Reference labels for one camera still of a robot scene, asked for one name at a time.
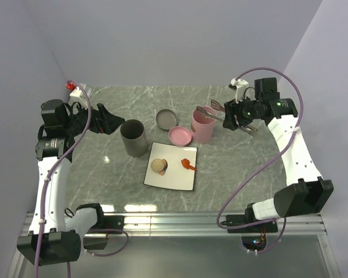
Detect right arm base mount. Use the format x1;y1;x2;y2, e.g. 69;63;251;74
220;214;278;233

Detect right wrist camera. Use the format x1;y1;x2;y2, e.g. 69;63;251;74
228;78;249;103

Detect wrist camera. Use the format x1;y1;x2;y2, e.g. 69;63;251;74
228;78;249;103
66;81;88;108

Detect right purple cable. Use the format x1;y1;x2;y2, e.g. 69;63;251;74
216;67;305;255

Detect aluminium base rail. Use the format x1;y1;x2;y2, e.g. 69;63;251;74
105;211;327;237

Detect steel tongs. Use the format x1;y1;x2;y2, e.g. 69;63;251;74
195;99;258;137

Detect grey round lid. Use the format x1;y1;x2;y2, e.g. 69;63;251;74
155;109;178;130

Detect grey cylindrical container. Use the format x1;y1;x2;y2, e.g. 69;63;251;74
120;119;148;158

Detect steamed bun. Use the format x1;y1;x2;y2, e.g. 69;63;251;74
150;159;168;174

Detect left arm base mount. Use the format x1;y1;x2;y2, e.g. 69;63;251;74
88;214;125;234

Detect white square plate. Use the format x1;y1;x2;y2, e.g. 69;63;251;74
143;142;198;191

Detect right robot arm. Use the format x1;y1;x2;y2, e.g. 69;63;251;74
223;78;334;232

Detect pink cylindrical container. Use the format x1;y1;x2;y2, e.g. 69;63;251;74
190;109;216;144

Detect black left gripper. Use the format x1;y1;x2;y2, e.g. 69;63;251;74
64;98;125;137

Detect red carrot piece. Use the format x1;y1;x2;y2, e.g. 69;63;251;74
181;158;197;171

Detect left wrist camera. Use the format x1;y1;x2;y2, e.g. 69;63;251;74
66;81;88;108

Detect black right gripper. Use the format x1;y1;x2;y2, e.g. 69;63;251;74
222;93;262;131

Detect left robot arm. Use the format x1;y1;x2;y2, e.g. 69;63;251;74
17;99;125;266

